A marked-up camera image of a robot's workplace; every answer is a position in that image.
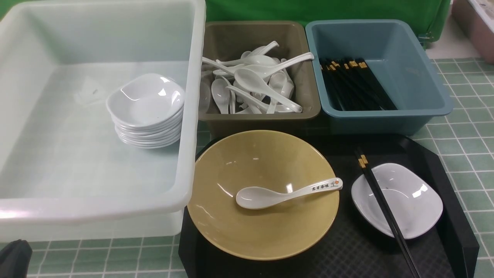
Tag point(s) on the white spoon of pile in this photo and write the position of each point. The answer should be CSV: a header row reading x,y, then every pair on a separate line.
x,y
249,80
267,71

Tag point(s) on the bundle of black chopsticks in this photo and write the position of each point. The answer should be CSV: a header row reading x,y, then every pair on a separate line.
x,y
352,86

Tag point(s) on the brown plastic bin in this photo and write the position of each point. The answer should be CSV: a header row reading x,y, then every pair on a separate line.
x,y
227,41

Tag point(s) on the white spoon front of pile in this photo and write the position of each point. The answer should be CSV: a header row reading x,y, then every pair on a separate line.
x,y
249,80

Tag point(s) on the blue plastic bin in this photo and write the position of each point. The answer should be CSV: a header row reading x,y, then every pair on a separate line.
x,y
400,63

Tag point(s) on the pink bin with paper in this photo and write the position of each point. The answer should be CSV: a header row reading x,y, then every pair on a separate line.
x,y
476,19

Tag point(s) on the white square sauce dish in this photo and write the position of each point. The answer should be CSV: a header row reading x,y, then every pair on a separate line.
x,y
415,205

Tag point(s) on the large translucent white tub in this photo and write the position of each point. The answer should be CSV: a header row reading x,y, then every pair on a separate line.
x,y
65,173

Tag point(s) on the white spoon top of pile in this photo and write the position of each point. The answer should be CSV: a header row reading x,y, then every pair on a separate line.
x,y
267,71

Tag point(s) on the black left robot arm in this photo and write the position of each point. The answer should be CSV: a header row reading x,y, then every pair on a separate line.
x,y
14,259

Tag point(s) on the top white stacked dish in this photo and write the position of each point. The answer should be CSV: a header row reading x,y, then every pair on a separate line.
x,y
148,100

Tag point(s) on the stack of white dishes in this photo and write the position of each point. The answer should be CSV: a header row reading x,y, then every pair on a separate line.
x,y
153,138

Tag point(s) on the yellow noodle bowl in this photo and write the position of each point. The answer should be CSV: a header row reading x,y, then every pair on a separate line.
x,y
268,159

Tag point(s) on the green backdrop cloth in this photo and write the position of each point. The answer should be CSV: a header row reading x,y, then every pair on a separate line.
x,y
425,17

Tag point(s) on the white printed soup spoon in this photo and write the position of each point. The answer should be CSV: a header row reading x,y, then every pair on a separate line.
x,y
256,198

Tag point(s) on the pile of white spoons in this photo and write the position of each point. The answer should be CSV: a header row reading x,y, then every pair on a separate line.
x,y
227,92

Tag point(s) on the black chopstick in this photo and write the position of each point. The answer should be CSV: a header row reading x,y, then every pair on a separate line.
x,y
386,204
380,200

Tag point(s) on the black serving tray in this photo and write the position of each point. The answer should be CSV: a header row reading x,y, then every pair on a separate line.
x,y
353,248

